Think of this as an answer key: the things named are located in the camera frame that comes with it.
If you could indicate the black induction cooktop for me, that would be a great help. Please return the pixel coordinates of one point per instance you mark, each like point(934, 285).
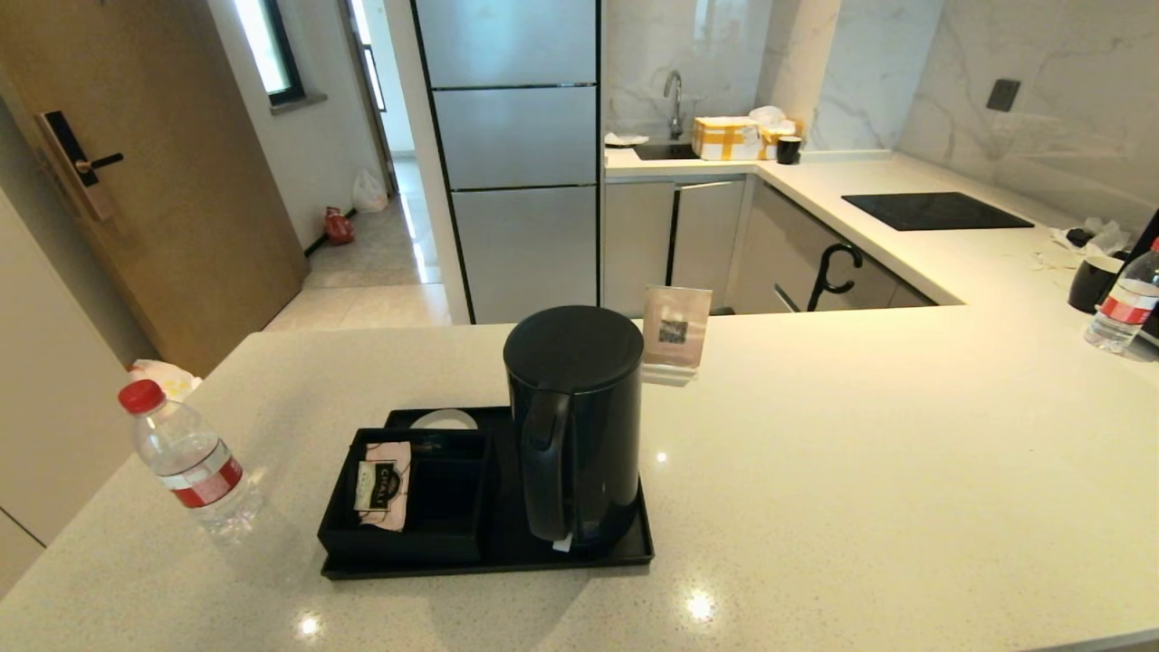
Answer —
point(933, 211)

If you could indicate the white cloth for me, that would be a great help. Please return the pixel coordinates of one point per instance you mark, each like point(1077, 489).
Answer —
point(625, 139)

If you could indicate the black mug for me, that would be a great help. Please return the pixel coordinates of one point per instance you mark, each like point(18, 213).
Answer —
point(1091, 285)

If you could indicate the black electric kettle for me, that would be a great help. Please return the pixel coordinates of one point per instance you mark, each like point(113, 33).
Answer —
point(579, 435)

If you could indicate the grey cabinet door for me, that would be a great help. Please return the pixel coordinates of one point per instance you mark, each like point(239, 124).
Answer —
point(634, 254)
point(706, 244)

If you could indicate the black serving tray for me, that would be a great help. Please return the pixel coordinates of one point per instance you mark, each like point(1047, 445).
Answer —
point(453, 570)

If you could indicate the white crumpled tissue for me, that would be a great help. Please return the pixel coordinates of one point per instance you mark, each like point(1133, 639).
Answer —
point(768, 115)

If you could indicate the red bag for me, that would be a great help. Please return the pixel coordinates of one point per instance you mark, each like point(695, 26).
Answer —
point(339, 227)

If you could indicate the grey drawer cabinet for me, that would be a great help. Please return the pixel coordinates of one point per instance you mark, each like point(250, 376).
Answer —
point(779, 244)

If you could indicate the dark framed window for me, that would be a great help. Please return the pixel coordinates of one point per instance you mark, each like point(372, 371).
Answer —
point(263, 45)

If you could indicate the pink tea bag packet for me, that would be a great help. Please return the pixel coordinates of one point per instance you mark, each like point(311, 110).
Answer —
point(380, 489)

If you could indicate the large yellow taped box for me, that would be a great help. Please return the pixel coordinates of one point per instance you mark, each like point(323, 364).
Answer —
point(724, 138)

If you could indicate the small black cup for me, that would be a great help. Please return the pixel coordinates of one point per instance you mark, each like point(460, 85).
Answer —
point(788, 150)

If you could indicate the grey wall socket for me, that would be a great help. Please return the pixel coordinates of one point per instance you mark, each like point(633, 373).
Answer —
point(1001, 95)

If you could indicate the black compartment box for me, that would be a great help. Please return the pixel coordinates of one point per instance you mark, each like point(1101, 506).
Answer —
point(444, 498)

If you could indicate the QR code sign stand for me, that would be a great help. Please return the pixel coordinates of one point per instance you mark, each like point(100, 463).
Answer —
point(675, 326)

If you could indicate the silver refrigerator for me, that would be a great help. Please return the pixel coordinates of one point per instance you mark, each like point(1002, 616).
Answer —
point(516, 136)

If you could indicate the brown wooden door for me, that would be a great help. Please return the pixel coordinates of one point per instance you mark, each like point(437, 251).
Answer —
point(181, 181)

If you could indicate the kitchen sink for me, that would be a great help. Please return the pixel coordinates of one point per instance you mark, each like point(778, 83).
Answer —
point(665, 151)

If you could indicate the white round coaster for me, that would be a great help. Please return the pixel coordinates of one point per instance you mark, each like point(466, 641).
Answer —
point(442, 419)

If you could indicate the clear plastic water bottle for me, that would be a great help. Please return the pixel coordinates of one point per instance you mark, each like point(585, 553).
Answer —
point(192, 462)
point(1123, 308)

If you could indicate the crumpled clear plastic wrap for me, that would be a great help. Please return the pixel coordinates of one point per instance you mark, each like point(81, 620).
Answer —
point(1100, 237)

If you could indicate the chrome faucet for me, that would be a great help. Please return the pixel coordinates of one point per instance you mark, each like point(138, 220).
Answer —
point(675, 100)

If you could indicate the white yellow plastic bag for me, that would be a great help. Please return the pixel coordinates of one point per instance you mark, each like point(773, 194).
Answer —
point(167, 373)

